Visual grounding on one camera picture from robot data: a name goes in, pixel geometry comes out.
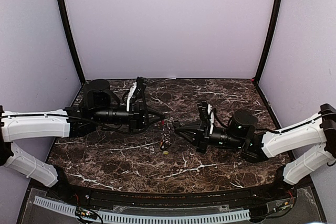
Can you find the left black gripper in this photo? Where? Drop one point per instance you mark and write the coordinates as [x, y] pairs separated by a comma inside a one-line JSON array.
[[136, 116]]

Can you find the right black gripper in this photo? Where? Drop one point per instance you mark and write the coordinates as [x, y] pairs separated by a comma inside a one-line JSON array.
[[203, 131]]

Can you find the large keyring with red grip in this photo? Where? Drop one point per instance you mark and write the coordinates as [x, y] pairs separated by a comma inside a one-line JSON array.
[[167, 131]]

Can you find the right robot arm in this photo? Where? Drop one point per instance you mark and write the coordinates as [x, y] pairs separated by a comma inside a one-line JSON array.
[[257, 145]]

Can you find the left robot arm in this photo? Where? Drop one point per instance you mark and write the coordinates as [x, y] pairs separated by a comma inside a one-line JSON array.
[[99, 107]]

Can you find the small circuit board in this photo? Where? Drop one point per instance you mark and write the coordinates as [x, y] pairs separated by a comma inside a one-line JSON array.
[[85, 214]]

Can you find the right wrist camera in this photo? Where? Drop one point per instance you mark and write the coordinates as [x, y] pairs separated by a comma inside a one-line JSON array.
[[206, 116]]

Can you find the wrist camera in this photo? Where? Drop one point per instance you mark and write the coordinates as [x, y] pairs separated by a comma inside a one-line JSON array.
[[206, 116], [136, 92]]

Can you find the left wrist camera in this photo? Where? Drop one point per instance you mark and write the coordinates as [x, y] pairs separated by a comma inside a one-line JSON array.
[[136, 92]]

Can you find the black front rail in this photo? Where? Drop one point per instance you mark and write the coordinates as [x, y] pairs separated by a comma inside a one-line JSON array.
[[247, 197]]

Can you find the white slotted cable duct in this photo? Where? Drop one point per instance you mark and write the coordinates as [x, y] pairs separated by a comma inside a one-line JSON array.
[[147, 215]]

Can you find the left black frame post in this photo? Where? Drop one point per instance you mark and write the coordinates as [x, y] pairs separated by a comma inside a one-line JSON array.
[[70, 40]]

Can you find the black frame post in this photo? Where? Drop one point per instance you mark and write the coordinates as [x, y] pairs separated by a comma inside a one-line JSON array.
[[268, 41], [70, 40]]

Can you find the right black frame post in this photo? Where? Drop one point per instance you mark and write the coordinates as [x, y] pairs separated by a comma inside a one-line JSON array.
[[268, 41]]

